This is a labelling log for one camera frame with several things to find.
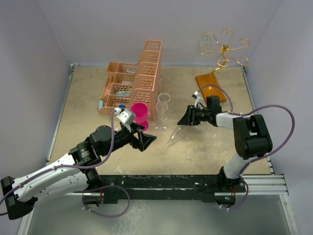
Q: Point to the pink wine glass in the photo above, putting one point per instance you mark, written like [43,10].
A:
[141,114]

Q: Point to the clear flute wine glass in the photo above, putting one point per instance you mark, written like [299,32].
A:
[164,85]

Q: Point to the clear ribbed flute glass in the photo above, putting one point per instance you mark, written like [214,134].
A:
[175,137]

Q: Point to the gold wire wine glass rack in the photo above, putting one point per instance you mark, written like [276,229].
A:
[224,58]

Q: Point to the wooden rack base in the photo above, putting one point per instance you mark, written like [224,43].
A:
[207,79]

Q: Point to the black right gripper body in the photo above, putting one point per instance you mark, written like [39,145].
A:
[199,115]

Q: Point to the clear wine glass back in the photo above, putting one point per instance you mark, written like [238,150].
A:
[161,126]

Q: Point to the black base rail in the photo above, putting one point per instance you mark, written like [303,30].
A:
[165,187]

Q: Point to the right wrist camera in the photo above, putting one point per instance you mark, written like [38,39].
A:
[199,101]

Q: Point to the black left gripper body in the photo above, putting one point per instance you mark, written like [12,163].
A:
[123,136]

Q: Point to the clear wine glass far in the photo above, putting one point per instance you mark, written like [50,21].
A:
[205,40]

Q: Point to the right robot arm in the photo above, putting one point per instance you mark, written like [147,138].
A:
[251,136]

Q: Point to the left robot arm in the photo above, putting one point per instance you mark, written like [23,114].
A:
[73,172]

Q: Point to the clear round wine glass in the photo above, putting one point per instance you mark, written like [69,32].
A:
[163,99]

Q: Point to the peach plastic file organizer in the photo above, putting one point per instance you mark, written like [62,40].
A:
[128,84]

